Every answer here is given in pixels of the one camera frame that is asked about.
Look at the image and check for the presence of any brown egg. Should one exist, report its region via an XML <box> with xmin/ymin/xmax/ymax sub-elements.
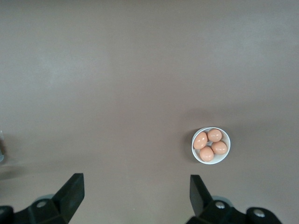
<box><xmin>211</xmin><ymin>141</ymin><xmax>228</xmax><ymax>155</ymax></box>
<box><xmin>207</xmin><ymin>129</ymin><xmax>223</xmax><ymax>143</ymax></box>
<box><xmin>199</xmin><ymin>146</ymin><xmax>214</xmax><ymax>162</ymax></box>
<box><xmin>193</xmin><ymin>132</ymin><xmax>208</xmax><ymax>150</ymax></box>

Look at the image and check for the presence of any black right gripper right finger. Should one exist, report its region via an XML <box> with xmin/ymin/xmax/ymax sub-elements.
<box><xmin>186</xmin><ymin>175</ymin><xmax>249</xmax><ymax>224</ymax></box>

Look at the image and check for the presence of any white round bowl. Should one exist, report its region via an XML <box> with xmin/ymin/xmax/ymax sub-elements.
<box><xmin>191</xmin><ymin>126</ymin><xmax>232</xmax><ymax>165</ymax></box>

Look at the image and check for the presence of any clear plastic egg carton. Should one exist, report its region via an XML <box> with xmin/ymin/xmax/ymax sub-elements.
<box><xmin>0</xmin><ymin>130</ymin><xmax>5</xmax><ymax>163</ymax></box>

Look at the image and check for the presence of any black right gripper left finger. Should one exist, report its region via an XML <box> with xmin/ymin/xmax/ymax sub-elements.
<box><xmin>14</xmin><ymin>173</ymin><xmax>85</xmax><ymax>224</ymax></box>

